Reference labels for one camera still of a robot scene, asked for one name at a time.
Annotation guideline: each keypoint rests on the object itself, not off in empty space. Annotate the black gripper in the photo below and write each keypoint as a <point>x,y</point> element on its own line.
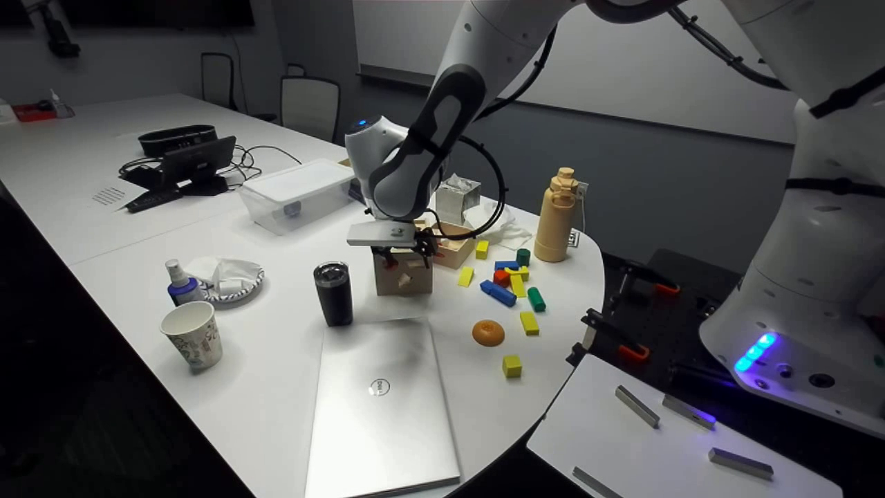
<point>422,230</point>

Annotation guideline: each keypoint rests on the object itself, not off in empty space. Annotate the cube-shaped wooden box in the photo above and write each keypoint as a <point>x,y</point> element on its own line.
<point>401,275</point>

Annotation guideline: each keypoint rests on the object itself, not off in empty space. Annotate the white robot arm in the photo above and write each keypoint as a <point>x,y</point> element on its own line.
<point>461,93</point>

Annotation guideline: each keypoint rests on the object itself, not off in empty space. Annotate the tan wooden bottle-shaped toy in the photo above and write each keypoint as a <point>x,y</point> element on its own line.
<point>556,216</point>

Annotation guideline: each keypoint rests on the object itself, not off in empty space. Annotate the yellow cube block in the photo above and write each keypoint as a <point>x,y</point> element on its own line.
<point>513,367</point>

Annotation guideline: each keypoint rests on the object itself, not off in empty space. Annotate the flat wooden piece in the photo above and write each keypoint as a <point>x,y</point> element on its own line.
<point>455,252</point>

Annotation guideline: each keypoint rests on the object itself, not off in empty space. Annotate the yellow wedge block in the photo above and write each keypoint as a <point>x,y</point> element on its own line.
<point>466,275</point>

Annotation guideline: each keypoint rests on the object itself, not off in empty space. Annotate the small yellow block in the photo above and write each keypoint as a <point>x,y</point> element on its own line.
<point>482,248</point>

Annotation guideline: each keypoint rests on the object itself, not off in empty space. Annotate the small white box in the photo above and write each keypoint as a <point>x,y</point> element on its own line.
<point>457,194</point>

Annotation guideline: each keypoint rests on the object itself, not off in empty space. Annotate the red block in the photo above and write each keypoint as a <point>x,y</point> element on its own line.
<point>501,278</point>

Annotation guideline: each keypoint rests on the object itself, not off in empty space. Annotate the short blue block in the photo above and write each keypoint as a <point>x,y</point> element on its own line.
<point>505,263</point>

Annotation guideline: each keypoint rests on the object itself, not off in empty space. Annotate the long blue block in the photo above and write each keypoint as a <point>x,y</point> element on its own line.
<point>500,295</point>

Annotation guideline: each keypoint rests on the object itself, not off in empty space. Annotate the dark green hexagonal block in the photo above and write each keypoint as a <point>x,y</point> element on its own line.
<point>524,255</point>

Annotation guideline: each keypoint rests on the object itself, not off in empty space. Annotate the yellow flat block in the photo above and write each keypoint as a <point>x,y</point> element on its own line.
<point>519,285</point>

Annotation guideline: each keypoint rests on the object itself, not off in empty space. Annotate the yellow arch block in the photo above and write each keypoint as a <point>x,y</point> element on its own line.
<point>522,271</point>

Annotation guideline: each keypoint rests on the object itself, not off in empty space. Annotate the orange ball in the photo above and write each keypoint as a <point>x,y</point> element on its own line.
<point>487,332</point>

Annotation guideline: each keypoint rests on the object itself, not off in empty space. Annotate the black tumbler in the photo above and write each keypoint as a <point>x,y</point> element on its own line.
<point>334,295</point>

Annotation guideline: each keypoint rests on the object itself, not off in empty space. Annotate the green cylinder block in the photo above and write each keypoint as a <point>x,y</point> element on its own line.
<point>534,300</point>

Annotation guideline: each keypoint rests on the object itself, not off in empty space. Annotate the long yellow rectangular block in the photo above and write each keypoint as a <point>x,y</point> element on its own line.
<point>530,323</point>

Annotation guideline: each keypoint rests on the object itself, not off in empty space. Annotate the white rectangular box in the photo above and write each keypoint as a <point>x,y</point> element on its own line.
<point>295,194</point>

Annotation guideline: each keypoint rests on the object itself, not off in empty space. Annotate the silver laptop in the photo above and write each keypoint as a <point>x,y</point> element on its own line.
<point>381,404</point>

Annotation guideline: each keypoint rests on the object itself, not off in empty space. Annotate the grey chair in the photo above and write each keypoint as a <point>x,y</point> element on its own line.
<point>310,107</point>

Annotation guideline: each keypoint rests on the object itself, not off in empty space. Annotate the paper cup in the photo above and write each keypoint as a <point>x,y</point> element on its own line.
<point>194,336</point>

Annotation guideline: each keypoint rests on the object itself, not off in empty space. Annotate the grey metal bar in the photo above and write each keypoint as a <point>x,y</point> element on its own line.
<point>638,404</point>
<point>690,414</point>
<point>739,464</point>
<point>596,482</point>

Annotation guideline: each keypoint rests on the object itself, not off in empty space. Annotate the dark chair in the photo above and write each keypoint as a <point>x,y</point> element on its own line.
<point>220,79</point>

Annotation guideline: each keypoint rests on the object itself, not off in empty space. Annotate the black robot mounting cart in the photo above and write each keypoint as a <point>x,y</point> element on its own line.
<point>688,336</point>

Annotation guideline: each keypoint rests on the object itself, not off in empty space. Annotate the black oval device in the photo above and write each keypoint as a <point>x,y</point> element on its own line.
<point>176,140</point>

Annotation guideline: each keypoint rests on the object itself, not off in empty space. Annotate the white board panel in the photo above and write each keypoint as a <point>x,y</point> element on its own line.
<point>646,453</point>

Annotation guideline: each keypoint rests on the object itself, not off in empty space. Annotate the red flat item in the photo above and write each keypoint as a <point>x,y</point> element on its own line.
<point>34,111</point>

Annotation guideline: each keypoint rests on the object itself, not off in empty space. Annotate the black mounted pole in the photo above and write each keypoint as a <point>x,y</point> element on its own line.
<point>54,26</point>

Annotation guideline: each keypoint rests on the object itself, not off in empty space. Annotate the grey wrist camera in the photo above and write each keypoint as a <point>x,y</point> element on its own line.
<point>382,233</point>

